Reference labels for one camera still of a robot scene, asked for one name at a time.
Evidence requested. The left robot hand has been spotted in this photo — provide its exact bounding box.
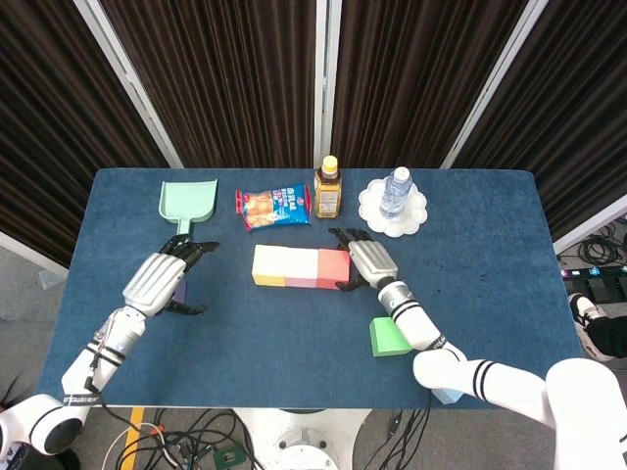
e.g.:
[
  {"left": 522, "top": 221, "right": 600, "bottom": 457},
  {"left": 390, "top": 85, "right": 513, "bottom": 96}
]
[{"left": 121, "top": 233, "right": 221, "bottom": 317}]

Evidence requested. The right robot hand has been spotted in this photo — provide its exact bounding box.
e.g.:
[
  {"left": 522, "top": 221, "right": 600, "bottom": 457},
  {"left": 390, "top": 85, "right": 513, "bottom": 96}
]
[{"left": 327, "top": 226, "right": 401, "bottom": 293}]

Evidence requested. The red foam cube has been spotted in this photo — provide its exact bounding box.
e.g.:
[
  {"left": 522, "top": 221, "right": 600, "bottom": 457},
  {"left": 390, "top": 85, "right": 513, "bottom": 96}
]
[{"left": 315, "top": 248, "right": 354, "bottom": 291}]

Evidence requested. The pink foam cube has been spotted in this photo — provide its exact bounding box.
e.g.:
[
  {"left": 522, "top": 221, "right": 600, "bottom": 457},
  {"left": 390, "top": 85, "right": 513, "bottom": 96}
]
[{"left": 285, "top": 247, "right": 320, "bottom": 289}]

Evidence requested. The green foam cube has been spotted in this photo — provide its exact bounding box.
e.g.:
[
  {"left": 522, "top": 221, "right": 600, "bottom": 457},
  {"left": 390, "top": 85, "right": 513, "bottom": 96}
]
[{"left": 368, "top": 316, "right": 414, "bottom": 358}]

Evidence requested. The yellow foam cube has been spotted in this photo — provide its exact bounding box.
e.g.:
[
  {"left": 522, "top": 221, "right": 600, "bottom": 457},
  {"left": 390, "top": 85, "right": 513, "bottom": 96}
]
[{"left": 252, "top": 244, "right": 288, "bottom": 288}]

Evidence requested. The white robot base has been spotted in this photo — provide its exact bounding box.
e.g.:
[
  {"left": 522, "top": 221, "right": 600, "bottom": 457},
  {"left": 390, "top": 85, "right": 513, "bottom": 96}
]
[{"left": 229, "top": 408, "right": 373, "bottom": 470}]

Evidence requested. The white scalloped plate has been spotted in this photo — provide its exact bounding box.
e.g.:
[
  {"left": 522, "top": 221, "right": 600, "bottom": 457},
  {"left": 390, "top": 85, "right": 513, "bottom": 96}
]
[{"left": 358, "top": 177, "right": 429, "bottom": 239}]

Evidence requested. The clear water bottle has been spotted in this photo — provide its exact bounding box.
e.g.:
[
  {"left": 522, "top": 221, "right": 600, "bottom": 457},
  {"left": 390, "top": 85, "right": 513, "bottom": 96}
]
[{"left": 379, "top": 166, "right": 412, "bottom": 220}]

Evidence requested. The yellow tea bottle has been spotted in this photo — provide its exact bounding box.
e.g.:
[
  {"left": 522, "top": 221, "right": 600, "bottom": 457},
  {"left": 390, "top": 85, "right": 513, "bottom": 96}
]
[{"left": 313, "top": 155, "right": 344, "bottom": 220}]

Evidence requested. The mint green plastic dustpan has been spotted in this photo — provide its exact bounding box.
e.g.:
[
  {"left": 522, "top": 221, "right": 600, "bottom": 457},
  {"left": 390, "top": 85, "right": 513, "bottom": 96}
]
[{"left": 158, "top": 178, "right": 219, "bottom": 237}]

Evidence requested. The clear plastic bag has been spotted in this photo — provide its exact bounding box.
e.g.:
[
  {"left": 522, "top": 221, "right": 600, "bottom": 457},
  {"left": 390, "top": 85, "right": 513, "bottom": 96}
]
[{"left": 38, "top": 268, "right": 68, "bottom": 290}]

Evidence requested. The blue fabric table cover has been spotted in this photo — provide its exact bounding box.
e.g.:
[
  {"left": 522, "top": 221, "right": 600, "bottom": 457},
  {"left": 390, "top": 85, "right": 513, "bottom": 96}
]
[{"left": 48, "top": 168, "right": 597, "bottom": 410}]

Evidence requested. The blue snack bag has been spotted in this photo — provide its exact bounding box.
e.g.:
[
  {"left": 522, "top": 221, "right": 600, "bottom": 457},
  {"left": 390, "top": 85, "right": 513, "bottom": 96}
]
[{"left": 234, "top": 182, "right": 314, "bottom": 234}]

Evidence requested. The dark pleated curtain panel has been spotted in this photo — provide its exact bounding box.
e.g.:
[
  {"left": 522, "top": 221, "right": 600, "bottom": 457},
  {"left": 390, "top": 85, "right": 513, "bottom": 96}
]
[
  {"left": 0, "top": 0, "right": 170, "bottom": 268},
  {"left": 100, "top": 0, "right": 317, "bottom": 170},
  {"left": 453, "top": 0, "right": 627, "bottom": 241},
  {"left": 332, "top": 0, "right": 530, "bottom": 170}
]

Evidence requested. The green circuit board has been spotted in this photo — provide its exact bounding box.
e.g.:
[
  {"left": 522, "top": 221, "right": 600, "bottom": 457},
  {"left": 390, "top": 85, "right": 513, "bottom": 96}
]
[{"left": 213, "top": 445, "right": 242, "bottom": 469}]

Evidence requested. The white sneaker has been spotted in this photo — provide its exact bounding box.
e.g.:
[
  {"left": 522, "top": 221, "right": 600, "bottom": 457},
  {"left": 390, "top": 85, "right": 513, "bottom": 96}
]
[{"left": 569, "top": 292, "right": 613, "bottom": 362}]

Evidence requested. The black trouser leg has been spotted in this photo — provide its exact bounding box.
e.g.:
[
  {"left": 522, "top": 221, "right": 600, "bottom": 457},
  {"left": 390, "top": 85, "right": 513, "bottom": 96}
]
[{"left": 585, "top": 315, "right": 627, "bottom": 361}]

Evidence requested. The white partition rail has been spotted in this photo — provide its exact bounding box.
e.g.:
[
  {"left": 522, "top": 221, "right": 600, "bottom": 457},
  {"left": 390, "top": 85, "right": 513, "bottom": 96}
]
[
  {"left": 553, "top": 193, "right": 627, "bottom": 256},
  {"left": 0, "top": 229, "right": 70, "bottom": 280}
]

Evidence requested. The black floor cable tangle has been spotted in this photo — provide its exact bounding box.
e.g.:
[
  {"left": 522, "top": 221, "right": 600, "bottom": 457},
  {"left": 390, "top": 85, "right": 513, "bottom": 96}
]
[{"left": 97, "top": 405, "right": 261, "bottom": 470}]

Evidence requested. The white partition post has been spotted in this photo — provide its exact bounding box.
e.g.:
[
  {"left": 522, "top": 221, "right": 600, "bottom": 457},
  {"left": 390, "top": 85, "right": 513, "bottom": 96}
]
[
  {"left": 72, "top": 0, "right": 186, "bottom": 170},
  {"left": 440, "top": 0, "right": 555, "bottom": 170},
  {"left": 313, "top": 0, "right": 343, "bottom": 170}
]

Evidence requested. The black coiled cable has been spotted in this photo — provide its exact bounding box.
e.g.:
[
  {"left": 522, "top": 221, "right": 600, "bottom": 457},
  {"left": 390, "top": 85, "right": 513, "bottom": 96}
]
[{"left": 577, "top": 214, "right": 627, "bottom": 268}]

